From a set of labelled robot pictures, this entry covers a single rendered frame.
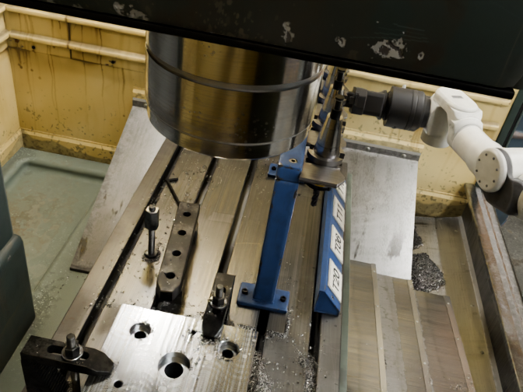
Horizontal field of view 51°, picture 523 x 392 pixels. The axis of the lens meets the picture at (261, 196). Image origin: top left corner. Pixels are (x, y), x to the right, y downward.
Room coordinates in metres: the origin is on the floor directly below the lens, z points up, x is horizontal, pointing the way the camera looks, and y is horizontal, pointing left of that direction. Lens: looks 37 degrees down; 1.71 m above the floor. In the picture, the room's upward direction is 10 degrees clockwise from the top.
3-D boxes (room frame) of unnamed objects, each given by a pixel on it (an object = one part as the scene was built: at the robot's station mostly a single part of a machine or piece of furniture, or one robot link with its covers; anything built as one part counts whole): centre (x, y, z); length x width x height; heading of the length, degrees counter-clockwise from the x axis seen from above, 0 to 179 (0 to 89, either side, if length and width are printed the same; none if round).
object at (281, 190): (0.74, -0.04, 1.05); 0.10 x 0.05 x 0.30; 87
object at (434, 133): (1.11, -0.34, 1.17); 0.11 x 0.11 x 0.11; 87
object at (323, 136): (0.80, -0.09, 1.26); 0.04 x 0.04 x 0.07
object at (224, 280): (0.62, 0.04, 0.97); 0.13 x 0.03 x 0.15; 177
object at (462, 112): (1.06, -0.37, 1.19); 0.13 x 0.07 x 0.09; 18
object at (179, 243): (0.79, 0.14, 0.93); 0.26 x 0.05 x 0.06; 2
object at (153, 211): (0.81, 0.20, 0.96); 0.03 x 0.03 x 0.13
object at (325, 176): (0.74, -0.09, 1.21); 0.07 x 0.05 x 0.01; 87
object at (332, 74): (1.02, -0.10, 1.26); 0.04 x 0.04 x 0.07
